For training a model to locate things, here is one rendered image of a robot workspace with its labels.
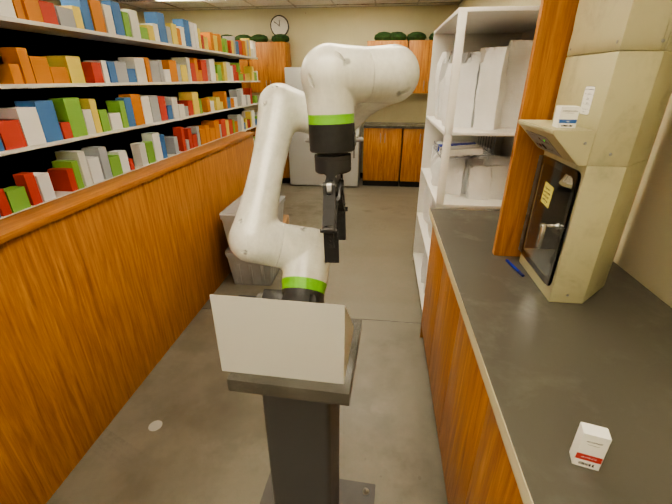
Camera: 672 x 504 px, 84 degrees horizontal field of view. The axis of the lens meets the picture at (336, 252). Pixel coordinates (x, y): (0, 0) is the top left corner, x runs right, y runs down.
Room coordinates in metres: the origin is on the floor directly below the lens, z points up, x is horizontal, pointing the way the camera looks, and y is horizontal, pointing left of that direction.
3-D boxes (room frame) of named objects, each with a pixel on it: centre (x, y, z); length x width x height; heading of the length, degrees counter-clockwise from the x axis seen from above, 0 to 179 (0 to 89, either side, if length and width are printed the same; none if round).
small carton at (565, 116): (1.19, -0.69, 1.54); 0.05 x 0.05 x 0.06; 78
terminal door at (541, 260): (1.27, -0.75, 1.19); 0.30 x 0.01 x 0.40; 173
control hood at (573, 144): (1.27, -0.70, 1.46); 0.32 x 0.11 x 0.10; 173
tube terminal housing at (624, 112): (1.25, -0.88, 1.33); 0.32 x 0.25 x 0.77; 173
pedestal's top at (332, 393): (0.87, 0.10, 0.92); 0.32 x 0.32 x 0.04; 81
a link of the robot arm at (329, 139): (0.78, 0.00, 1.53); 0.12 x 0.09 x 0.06; 83
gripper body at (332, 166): (0.78, 0.01, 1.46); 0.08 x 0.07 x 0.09; 173
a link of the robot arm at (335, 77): (0.79, 0.00, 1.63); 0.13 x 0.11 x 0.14; 108
